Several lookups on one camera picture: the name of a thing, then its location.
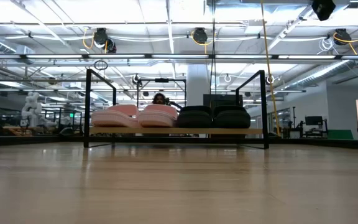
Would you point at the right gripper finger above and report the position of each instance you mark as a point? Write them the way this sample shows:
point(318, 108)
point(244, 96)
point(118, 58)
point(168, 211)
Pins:
point(323, 9)

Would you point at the black rubber slide sandal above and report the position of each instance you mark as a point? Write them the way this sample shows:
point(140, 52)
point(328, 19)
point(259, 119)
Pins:
point(194, 119)
point(232, 119)

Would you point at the pink rubber slide sandal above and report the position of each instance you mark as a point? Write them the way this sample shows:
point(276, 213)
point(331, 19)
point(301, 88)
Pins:
point(113, 119)
point(157, 119)

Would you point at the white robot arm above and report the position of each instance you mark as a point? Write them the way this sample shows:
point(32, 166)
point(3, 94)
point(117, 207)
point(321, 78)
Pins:
point(31, 107)

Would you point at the black metal wooden shelf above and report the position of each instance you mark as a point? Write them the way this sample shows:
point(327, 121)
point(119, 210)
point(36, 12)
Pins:
point(166, 131)

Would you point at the small desk monitor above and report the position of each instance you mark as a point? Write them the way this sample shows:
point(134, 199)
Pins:
point(313, 120)

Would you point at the green board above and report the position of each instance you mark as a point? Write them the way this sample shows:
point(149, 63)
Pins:
point(340, 134)

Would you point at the black monitor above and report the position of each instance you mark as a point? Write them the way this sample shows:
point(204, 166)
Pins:
point(222, 99)

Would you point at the linear ceiling light fixture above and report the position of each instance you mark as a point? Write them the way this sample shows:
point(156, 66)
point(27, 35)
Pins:
point(179, 56)

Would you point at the person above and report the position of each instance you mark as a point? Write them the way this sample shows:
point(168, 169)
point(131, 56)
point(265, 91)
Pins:
point(159, 99)

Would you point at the black aluminium rig frame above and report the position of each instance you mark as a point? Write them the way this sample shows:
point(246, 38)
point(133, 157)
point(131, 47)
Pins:
point(322, 143)

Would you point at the distant black rig frame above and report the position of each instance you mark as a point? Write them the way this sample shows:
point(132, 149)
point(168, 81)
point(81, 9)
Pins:
point(162, 80)

